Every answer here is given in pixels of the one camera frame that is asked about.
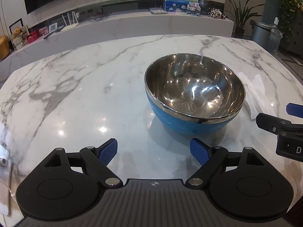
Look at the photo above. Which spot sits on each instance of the white marble media console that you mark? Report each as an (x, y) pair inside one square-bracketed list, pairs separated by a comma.
[(118, 28)]

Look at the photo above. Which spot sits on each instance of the framed certificate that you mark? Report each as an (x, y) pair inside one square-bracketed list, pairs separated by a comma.
[(16, 23)]

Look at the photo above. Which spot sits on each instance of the teddy bear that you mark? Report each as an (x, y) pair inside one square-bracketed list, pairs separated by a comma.
[(17, 32)]

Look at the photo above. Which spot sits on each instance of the cow figurines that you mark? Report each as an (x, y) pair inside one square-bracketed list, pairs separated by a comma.
[(216, 13)]

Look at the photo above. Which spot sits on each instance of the dark glass jar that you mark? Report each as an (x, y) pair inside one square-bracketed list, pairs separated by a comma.
[(203, 6)]

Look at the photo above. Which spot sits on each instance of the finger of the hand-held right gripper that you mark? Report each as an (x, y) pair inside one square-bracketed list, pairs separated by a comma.
[(267, 121), (294, 110)]

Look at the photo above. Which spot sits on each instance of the red gift box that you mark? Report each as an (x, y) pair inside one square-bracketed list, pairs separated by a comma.
[(32, 37)]

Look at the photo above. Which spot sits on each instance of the small white digital clock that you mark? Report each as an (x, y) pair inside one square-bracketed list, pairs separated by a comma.
[(53, 27)]

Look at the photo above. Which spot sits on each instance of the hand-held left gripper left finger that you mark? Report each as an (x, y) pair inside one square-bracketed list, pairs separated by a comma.
[(109, 151)]

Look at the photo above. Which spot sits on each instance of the pink gift box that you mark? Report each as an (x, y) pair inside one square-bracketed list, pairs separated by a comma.
[(43, 30)]

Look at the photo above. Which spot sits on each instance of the white phone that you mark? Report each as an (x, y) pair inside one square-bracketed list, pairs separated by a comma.
[(4, 189)]

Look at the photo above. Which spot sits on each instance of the grey set-top box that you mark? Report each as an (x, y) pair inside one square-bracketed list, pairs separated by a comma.
[(158, 11)]

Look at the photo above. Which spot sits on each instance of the white cleaning cloth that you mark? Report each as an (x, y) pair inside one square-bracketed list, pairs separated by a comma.
[(258, 94)]

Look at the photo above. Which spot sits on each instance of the blue steel bowl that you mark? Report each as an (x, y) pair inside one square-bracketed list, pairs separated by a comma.
[(194, 87)]

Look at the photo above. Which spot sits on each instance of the photo card stand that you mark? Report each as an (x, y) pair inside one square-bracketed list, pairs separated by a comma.
[(193, 7)]

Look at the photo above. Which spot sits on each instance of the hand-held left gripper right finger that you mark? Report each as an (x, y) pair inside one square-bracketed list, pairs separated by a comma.
[(200, 151)]

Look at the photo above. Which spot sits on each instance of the lotus pond painting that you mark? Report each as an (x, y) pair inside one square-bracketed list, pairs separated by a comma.
[(180, 0)]

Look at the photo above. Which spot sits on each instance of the green ivy plant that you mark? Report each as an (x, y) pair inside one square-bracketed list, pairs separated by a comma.
[(290, 2)]

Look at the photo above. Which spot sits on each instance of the black remote control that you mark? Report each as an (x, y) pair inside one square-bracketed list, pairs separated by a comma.
[(49, 35)]

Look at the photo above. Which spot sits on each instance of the potted long-leaf plant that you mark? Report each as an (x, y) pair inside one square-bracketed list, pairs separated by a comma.
[(239, 33)]

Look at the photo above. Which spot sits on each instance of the white router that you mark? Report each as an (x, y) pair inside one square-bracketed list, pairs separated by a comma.
[(69, 28)]

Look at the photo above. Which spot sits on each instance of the grey trash can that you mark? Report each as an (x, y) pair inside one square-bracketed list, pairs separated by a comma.
[(260, 32)]

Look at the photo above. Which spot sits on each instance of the clear plastic bag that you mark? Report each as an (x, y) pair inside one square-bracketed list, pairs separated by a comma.
[(275, 37)]

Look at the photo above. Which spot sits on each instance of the golden ornament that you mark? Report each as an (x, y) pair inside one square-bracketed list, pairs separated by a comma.
[(4, 47)]

